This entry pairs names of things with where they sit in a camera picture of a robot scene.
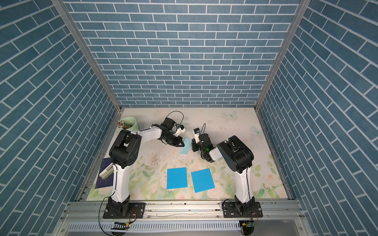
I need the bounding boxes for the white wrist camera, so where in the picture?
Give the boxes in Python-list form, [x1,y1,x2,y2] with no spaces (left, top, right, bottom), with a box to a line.
[174,124,186,137]
[192,128,201,144]

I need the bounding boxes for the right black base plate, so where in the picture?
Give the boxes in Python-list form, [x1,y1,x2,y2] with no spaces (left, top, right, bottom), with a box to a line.
[221,200,263,218]

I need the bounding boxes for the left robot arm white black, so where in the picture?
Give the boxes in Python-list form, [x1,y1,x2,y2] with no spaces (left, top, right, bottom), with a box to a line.
[104,118,185,218]

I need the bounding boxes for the dark blue notebook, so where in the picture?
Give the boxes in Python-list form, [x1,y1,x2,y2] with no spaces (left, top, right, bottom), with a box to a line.
[95,157,114,189]

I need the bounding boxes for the blue paper sheet right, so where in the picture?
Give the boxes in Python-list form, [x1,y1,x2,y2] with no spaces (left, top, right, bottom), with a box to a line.
[191,169,215,193]

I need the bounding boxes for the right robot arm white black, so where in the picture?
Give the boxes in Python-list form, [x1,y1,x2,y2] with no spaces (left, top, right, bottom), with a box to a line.
[192,133,255,216]

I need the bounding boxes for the white stapler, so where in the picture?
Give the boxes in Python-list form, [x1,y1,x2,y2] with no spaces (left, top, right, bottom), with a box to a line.
[99,163,114,180]

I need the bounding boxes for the light blue square paper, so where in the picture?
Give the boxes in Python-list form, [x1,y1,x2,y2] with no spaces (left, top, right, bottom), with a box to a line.
[179,137,192,155]

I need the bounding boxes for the blue paper sheet left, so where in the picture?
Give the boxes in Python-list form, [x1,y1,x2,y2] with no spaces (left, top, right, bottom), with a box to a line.
[166,167,188,189]

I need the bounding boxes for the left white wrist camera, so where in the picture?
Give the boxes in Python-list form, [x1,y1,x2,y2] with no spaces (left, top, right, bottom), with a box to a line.
[174,124,186,137]

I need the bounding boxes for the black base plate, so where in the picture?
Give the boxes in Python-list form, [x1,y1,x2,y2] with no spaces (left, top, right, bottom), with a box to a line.
[102,202,146,220]
[221,200,263,218]

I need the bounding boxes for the blue paper sheet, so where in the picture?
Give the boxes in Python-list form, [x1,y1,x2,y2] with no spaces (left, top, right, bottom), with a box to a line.
[191,169,215,193]
[166,167,188,189]

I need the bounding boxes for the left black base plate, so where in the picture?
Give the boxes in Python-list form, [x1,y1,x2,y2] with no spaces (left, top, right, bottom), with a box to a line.
[102,202,146,220]

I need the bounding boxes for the green pencil cup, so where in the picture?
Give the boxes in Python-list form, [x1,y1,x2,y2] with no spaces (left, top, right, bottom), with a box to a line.
[121,117,140,131]

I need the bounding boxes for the left camera black cable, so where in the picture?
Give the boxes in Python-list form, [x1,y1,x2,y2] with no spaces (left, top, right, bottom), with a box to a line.
[164,111,185,127]

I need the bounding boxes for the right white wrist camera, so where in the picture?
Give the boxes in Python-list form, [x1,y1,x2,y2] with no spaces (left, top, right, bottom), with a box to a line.
[192,128,201,144]

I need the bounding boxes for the aluminium mounting rail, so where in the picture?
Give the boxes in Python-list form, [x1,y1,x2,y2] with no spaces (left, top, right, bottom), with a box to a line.
[60,199,305,222]

